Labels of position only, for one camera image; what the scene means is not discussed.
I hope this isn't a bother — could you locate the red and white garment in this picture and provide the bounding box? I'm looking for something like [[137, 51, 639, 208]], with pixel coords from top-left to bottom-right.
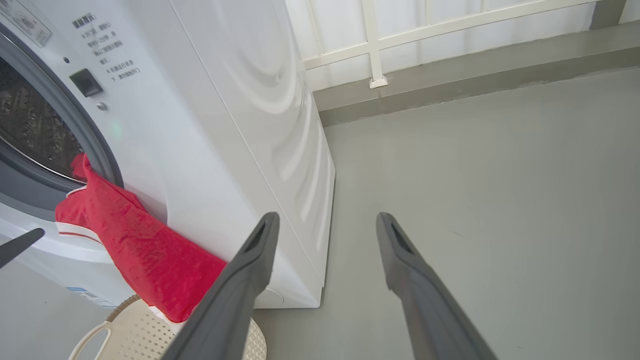
[[55, 152, 228, 323]]

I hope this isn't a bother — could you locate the white window railing frame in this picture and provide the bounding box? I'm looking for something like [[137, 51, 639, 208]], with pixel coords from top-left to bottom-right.
[[302, 0, 596, 90]]

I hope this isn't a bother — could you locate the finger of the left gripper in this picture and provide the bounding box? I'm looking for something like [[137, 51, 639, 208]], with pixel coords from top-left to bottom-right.
[[0, 228, 46, 269]]

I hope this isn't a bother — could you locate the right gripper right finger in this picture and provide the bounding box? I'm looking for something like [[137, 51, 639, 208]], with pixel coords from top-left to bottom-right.
[[376, 212, 498, 360]]

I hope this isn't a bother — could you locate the cream perforated laundry basket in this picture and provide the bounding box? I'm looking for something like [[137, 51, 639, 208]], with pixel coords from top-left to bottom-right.
[[67, 294, 267, 360]]

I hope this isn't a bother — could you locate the blue energy label sticker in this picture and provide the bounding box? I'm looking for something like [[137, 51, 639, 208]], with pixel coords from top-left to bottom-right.
[[66, 286, 118, 308]]

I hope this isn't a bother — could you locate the grey warning label sticker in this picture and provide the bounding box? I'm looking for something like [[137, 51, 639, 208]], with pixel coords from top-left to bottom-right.
[[0, 0, 52, 47]]

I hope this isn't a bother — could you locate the white front-load washing machine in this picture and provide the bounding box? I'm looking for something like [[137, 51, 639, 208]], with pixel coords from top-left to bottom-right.
[[0, 0, 336, 309]]

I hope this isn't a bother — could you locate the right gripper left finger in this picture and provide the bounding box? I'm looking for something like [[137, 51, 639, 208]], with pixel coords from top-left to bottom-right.
[[162, 211, 281, 360]]

